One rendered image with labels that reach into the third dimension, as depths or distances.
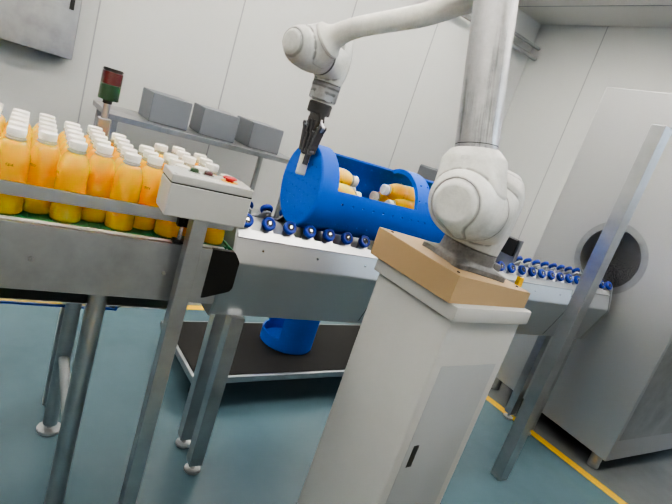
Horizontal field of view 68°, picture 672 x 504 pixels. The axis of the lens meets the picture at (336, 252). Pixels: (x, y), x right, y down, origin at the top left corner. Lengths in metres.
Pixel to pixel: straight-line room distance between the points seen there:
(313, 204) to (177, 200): 0.52
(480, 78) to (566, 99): 5.98
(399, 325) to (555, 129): 5.93
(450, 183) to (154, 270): 0.78
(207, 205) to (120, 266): 0.29
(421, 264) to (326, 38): 0.66
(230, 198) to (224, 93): 3.90
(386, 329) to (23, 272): 0.91
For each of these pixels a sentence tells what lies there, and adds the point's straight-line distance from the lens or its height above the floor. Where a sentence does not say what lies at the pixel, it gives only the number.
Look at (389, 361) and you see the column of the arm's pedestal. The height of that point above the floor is 0.76.
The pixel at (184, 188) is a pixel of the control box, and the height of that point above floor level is 1.07.
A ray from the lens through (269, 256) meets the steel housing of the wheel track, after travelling 1.57.
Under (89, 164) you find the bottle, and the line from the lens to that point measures 1.33.
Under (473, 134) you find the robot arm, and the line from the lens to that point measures 1.19.
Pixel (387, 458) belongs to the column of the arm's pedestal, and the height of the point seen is 0.53.
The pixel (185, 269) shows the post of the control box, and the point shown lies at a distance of 1.30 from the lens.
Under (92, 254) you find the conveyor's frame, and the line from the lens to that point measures 1.34.
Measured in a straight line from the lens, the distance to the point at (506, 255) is 2.43.
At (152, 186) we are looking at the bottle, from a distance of 1.37.
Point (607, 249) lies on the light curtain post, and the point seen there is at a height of 1.18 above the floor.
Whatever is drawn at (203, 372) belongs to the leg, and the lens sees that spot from 1.92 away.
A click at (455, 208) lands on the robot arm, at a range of 1.10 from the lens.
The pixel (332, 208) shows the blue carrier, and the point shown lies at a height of 1.06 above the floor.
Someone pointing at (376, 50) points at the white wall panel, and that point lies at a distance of 5.92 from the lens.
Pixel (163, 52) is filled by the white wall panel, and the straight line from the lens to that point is 4.91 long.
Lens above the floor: 1.31
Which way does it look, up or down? 14 degrees down
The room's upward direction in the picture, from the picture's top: 18 degrees clockwise
